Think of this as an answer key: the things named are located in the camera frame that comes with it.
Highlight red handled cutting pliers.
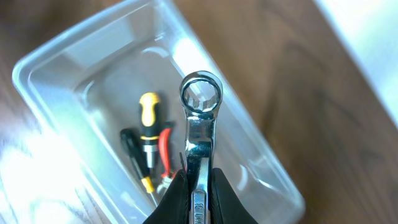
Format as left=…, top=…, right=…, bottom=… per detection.
left=156, top=121, right=177, bottom=197

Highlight yellow black stubby screwdriver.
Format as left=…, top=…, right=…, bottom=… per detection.
left=139, top=92, right=160, bottom=169

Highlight silver combination wrench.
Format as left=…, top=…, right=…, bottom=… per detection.
left=180, top=70, right=223, bottom=224

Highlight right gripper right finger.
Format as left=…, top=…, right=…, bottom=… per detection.
left=210, top=168, right=257, bottom=224

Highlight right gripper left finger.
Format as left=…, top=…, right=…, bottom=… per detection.
left=144, top=169, right=189, bottom=224

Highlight black yellow slim screwdriver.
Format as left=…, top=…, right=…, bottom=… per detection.
left=119, top=128, right=158, bottom=206

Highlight clear plastic container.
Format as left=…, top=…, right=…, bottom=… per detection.
left=12, top=1, right=305, bottom=223

